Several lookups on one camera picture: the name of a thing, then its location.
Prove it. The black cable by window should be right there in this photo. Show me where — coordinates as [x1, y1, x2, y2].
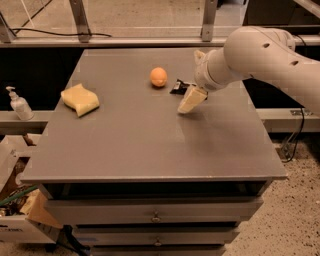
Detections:
[9, 27, 114, 39]

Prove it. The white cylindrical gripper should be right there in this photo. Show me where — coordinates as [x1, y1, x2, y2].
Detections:
[178, 49, 234, 114]

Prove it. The white cardboard box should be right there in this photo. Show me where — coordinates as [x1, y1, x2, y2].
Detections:
[0, 135, 59, 244]

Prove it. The metal window frame rail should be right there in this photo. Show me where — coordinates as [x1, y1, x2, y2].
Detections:
[0, 0, 319, 48]

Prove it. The drawer with knob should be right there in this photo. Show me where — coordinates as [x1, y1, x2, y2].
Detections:
[73, 226, 239, 246]
[45, 197, 263, 225]

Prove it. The grey drawer cabinet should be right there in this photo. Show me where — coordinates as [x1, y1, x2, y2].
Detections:
[23, 48, 286, 256]

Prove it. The green hose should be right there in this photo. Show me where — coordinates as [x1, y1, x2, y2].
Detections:
[0, 184, 39, 208]

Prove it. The orange fruit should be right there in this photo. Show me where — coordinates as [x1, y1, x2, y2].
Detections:
[150, 67, 167, 87]

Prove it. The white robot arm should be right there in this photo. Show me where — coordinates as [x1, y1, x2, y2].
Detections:
[178, 26, 320, 116]

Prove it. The yellow sponge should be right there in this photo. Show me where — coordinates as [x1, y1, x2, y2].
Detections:
[61, 84, 100, 117]

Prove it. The top drawer with knob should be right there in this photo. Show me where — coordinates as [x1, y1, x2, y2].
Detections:
[45, 197, 263, 225]

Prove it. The black rxbar chocolate bar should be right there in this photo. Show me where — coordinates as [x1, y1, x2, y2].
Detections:
[170, 79, 192, 95]

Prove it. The black cable on floor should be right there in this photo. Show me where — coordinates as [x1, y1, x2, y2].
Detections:
[279, 107, 306, 164]

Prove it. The white pump dispenser bottle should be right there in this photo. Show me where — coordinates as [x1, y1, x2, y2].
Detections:
[6, 86, 34, 121]

